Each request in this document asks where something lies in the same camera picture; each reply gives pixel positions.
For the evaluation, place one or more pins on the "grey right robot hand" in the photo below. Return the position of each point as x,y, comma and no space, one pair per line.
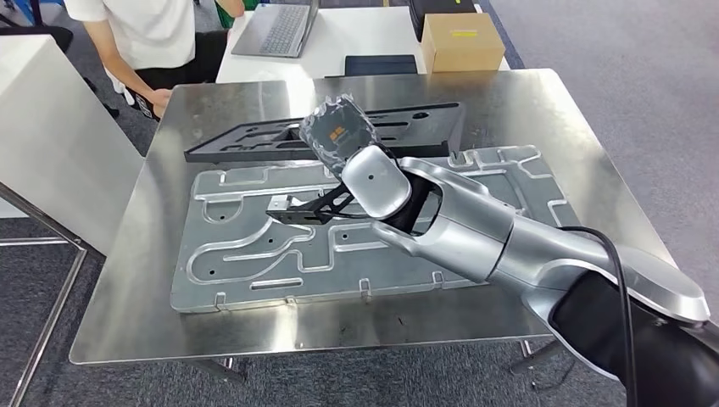
337,132

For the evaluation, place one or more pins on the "black plastic panel part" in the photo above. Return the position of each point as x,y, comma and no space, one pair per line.
427,129

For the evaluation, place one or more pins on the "person's forearm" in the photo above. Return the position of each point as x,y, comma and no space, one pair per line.
112,62

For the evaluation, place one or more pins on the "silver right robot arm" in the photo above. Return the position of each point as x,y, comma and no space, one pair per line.
477,236

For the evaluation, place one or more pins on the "steel workbench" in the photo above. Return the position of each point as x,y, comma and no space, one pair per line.
140,281

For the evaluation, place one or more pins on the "white desk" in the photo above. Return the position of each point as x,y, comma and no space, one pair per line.
359,39

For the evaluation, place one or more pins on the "grey laptop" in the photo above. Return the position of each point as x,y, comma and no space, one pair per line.
275,31

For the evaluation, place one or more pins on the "brown cardboard box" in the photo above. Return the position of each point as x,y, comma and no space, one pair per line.
460,47

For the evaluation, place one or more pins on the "stamped steel panel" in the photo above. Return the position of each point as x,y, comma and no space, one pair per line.
253,264

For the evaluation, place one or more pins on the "green container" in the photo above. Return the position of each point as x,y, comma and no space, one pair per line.
227,14

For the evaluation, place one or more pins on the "person's hand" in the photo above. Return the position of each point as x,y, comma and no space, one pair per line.
160,104

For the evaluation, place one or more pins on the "person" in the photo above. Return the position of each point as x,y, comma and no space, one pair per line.
151,34

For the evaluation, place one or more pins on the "white cloth glove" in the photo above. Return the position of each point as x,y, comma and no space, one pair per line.
118,90

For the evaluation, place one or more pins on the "white panel steel-leg table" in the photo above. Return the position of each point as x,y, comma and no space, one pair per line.
56,140

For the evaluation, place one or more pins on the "black chair seat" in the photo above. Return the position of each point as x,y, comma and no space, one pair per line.
33,36

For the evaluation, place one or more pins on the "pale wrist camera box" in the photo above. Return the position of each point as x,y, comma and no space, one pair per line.
279,203

